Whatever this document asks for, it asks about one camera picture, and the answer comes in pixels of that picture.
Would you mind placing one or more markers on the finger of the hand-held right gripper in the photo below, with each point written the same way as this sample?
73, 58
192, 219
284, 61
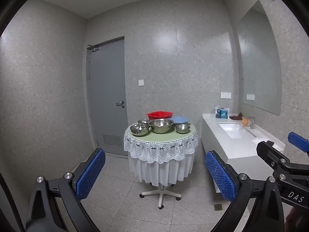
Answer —
268, 149
299, 140

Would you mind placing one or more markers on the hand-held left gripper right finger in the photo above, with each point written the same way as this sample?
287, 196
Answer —
221, 176

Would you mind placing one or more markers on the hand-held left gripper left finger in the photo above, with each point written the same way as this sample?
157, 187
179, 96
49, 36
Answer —
90, 174

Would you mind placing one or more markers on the small plain steel bowl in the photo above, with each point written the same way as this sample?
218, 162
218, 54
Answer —
182, 128

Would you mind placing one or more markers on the ribbed steel bowl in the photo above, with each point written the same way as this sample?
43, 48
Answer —
139, 130

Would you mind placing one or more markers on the blue plastic bowl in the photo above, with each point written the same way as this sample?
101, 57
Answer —
179, 119

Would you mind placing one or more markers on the large steel bowl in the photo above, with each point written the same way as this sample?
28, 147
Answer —
161, 125

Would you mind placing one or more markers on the red plastic basin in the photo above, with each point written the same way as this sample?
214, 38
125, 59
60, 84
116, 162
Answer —
159, 114

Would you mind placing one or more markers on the person's right hand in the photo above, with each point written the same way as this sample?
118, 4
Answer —
298, 221

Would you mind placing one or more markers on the floor drain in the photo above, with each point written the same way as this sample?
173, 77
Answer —
218, 206

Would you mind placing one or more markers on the metal faucet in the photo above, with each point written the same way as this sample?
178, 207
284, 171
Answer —
252, 122

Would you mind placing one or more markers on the orange cup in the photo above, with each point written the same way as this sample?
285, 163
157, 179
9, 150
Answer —
245, 121

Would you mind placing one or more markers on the white vanity counter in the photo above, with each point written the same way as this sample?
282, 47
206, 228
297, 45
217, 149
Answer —
217, 137

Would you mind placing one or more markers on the white sink basin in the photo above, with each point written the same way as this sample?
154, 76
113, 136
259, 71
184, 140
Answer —
234, 130

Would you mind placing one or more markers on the door vent grille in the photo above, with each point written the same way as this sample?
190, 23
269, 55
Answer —
112, 140

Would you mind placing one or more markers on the brown cloth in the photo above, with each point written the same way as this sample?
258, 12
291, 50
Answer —
236, 117

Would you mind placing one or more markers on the blue tissue pack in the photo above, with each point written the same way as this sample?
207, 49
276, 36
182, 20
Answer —
221, 112

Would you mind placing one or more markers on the white lace tablecloth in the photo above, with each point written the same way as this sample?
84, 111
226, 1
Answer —
160, 159

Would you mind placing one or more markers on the white swivel table base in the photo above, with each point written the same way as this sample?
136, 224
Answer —
160, 194

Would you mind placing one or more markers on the small lidded steel bowl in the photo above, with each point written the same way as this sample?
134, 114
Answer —
143, 121

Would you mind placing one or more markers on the grey door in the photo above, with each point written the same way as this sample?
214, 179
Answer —
106, 89

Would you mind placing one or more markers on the metal door closer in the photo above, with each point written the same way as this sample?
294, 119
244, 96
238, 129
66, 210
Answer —
93, 47

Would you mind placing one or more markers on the white wall socket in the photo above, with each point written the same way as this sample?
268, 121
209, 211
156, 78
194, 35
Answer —
226, 95
250, 97

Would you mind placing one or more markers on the wall mirror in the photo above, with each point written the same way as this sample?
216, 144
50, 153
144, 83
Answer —
259, 65

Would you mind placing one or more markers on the white light switch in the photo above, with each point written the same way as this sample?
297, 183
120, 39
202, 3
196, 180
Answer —
141, 82

